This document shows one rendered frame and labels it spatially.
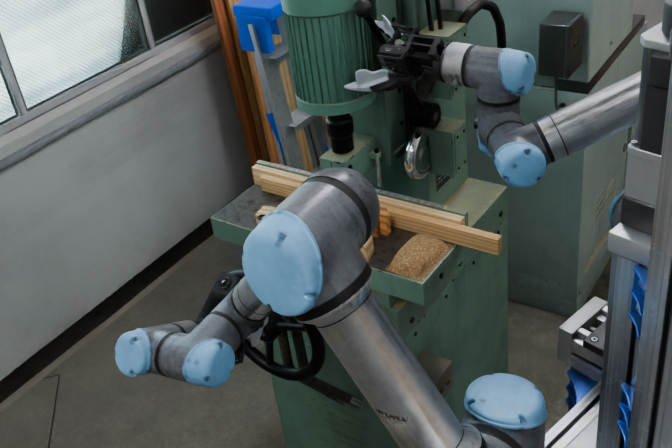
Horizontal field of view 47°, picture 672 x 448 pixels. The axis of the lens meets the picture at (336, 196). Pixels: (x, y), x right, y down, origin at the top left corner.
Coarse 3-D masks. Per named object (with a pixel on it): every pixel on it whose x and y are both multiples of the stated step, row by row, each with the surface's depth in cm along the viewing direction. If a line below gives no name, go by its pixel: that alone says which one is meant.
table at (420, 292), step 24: (264, 192) 199; (216, 216) 192; (240, 216) 191; (240, 240) 189; (384, 240) 175; (408, 240) 174; (384, 264) 167; (456, 264) 173; (384, 288) 168; (408, 288) 163; (432, 288) 165
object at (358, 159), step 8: (360, 136) 183; (368, 136) 182; (360, 144) 179; (368, 144) 180; (376, 144) 183; (328, 152) 178; (352, 152) 176; (360, 152) 177; (368, 152) 180; (320, 160) 176; (328, 160) 175; (336, 160) 174; (344, 160) 174; (352, 160) 175; (360, 160) 178; (368, 160) 181; (352, 168) 176; (360, 168) 179; (368, 168) 182
